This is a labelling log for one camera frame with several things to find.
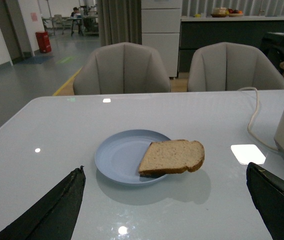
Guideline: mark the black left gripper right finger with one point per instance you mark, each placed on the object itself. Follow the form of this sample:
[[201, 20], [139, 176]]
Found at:
[[267, 193]]

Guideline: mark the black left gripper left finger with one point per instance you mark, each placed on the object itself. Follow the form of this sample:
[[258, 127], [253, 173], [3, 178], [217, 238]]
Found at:
[[54, 216]]

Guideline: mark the blue round plate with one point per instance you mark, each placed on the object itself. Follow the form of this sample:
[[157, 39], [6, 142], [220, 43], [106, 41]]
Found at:
[[119, 156]]

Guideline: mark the slice of brown bread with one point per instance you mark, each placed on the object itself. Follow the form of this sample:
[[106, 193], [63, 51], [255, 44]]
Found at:
[[172, 157]]

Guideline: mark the fruit plate on counter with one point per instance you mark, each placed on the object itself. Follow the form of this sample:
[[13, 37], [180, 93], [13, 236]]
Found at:
[[234, 13]]

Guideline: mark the right beige armchair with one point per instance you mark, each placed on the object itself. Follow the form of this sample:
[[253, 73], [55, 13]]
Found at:
[[227, 66]]

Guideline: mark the beige armchair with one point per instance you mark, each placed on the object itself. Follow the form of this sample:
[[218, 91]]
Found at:
[[122, 68], [227, 66]]

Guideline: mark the black appliance cabinet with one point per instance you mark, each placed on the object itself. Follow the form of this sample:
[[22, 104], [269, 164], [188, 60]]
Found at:
[[272, 45]]

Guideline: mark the left beige armchair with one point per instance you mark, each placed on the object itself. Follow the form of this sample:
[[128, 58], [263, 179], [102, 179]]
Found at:
[[122, 68]]

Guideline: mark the red bin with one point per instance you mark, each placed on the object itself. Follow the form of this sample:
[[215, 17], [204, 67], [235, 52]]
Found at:
[[43, 41]]

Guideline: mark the dark grey kitchen counter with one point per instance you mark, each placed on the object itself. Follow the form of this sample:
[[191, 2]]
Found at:
[[196, 33]]

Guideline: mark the background work table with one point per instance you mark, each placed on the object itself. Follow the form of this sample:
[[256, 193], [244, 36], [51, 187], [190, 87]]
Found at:
[[84, 25]]

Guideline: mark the wooden bowl on counter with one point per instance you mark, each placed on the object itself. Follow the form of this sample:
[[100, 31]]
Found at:
[[219, 12]]

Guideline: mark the seated person in background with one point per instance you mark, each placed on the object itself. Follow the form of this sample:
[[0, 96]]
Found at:
[[75, 15]]

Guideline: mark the grey curtain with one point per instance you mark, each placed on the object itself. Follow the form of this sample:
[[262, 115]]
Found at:
[[119, 21]]

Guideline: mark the white drawer cabinet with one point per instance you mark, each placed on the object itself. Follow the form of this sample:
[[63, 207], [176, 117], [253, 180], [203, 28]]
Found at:
[[160, 29]]

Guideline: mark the pink paper on wall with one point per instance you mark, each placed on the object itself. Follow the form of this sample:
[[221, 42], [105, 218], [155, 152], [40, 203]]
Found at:
[[34, 16]]

